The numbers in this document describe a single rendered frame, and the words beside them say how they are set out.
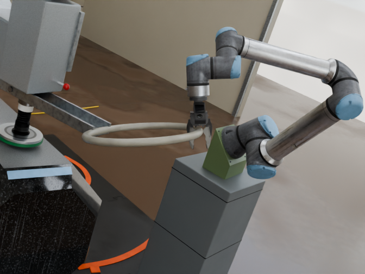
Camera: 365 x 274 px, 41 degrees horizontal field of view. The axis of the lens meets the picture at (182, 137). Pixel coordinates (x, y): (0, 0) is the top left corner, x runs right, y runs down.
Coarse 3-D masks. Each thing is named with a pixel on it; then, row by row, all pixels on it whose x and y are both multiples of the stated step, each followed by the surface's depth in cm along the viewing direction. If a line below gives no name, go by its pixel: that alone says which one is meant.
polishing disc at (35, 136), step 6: (0, 126) 235; (6, 126) 237; (12, 126) 239; (30, 126) 246; (0, 132) 229; (6, 132) 231; (30, 132) 239; (36, 132) 242; (6, 138) 227; (12, 138) 228; (18, 138) 230; (24, 138) 231; (30, 138) 233; (36, 138) 235; (42, 138) 239; (24, 144) 228; (30, 144) 230
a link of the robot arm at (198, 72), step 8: (192, 56) 193; (200, 56) 192; (208, 56) 195; (192, 64) 193; (200, 64) 192; (208, 64) 192; (192, 72) 193; (200, 72) 193; (208, 72) 193; (192, 80) 194; (200, 80) 193; (208, 80) 196
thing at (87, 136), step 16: (96, 128) 208; (112, 128) 215; (128, 128) 219; (144, 128) 221; (160, 128) 220; (176, 128) 216; (96, 144) 181; (112, 144) 177; (128, 144) 175; (144, 144) 175; (160, 144) 177
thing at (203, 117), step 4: (196, 104) 197; (200, 104) 196; (204, 104) 197; (196, 108) 195; (200, 108) 195; (204, 108) 195; (196, 112) 193; (200, 112) 193; (204, 112) 193; (196, 116) 191; (200, 116) 190; (204, 116) 191; (196, 120) 190; (200, 120) 190; (204, 120) 190
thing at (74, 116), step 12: (0, 84) 230; (24, 96) 222; (36, 96) 219; (48, 96) 230; (48, 108) 216; (60, 108) 226; (72, 108) 223; (60, 120) 213; (72, 120) 210; (84, 120) 221; (96, 120) 217
